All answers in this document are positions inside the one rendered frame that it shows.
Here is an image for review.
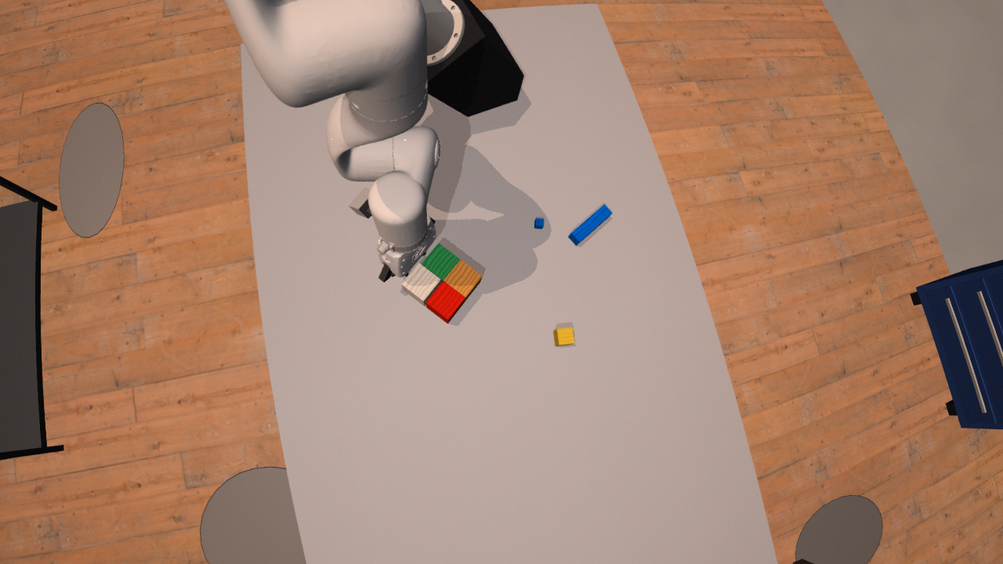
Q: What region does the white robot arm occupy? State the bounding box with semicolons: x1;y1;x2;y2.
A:
224;0;465;255

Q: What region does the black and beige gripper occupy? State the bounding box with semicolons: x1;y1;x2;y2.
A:
378;214;436;282

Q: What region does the orange cube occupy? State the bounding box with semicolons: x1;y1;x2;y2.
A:
444;259;482;301

